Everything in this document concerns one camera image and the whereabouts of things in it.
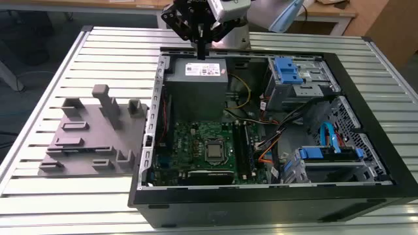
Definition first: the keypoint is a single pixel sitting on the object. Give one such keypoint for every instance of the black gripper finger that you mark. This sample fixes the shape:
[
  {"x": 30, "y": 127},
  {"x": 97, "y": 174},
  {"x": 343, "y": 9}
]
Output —
[
  {"x": 203, "y": 49},
  {"x": 177, "y": 22}
]

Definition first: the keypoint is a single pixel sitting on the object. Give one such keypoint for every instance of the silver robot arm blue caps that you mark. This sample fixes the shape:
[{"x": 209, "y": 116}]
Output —
[{"x": 237, "y": 36}]

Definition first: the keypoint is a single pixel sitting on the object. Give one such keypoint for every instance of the black RAM slot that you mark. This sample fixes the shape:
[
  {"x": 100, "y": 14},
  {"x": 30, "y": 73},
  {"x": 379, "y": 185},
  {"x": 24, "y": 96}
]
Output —
[{"x": 239, "y": 151}]

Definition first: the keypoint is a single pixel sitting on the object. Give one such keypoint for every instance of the grey power supply unit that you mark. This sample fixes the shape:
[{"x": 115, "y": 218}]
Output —
[{"x": 195, "y": 93}]

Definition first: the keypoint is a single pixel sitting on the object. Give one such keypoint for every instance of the blue disk carrier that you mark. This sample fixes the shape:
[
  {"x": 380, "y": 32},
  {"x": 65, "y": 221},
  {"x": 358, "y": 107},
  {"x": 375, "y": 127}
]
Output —
[
  {"x": 311, "y": 153},
  {"x": 287, "y": 71}
]

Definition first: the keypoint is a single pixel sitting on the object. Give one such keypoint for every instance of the silver optical drive cage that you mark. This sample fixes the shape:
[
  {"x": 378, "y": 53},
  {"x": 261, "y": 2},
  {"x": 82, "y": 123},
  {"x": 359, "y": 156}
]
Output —
[{"x": 307, "y": 93}]

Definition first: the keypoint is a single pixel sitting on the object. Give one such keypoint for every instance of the green motherboard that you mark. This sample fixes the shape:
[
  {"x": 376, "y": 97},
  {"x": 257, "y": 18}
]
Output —
[{"x": 183, "y": 147}]

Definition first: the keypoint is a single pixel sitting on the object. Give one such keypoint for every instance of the silver CPU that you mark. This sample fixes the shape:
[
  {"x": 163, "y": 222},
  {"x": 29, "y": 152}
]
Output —
[{"x": 215, "y": 150}]

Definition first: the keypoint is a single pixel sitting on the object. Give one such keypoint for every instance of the grey parts rack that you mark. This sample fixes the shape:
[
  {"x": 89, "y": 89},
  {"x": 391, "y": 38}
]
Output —
[{"x": 97, "y": 122}]

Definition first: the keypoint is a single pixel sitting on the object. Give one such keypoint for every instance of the black CPU socket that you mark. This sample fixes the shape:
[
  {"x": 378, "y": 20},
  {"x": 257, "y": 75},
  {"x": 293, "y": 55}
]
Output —
[{"x": 216, "y": 160}]

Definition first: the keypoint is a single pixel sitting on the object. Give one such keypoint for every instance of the dark office chair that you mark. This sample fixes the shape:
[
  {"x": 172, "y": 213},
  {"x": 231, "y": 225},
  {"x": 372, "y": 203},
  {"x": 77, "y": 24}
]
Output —
[{"x": 29, "y": 36}]

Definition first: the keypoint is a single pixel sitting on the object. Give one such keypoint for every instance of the black graphics card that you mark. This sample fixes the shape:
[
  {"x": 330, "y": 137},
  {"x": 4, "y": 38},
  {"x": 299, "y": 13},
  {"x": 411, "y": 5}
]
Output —
[{"x": 208, "y": 176}]

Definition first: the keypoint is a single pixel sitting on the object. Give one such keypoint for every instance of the white furniture leg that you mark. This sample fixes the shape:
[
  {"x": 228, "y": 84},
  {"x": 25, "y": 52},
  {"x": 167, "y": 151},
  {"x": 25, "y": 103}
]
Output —
[{"x": 12, "y": 76}]

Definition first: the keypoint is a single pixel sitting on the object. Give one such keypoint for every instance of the blue plastic cage latch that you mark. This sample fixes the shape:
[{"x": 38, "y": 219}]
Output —
[{"x": 287, "y": 171}]

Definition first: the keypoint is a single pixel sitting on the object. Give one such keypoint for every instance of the brown wooden cabinet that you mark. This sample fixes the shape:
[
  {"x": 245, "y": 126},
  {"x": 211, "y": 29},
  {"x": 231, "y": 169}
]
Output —
[{"x": 391, "y": 24}]

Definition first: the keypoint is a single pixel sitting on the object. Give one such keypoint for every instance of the silver disk bay cage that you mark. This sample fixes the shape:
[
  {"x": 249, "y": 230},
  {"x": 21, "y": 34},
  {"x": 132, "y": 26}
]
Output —
[{"x": 336, "y": 166}]

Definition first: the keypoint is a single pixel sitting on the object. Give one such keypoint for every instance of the black PC case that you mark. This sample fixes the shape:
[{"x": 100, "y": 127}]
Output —
[{"x": 228, "y": 210}]

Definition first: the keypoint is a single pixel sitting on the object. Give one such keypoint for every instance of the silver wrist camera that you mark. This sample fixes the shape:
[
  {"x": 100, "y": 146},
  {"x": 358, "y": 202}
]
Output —
[{"x": 228, "y": 11}]

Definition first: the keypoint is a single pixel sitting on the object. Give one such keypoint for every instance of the wooden desk white frame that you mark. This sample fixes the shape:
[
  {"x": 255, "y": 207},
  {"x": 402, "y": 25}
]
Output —
[
  {"x": 81, "y": 4},
  {"x": 326, "y": 12}
]

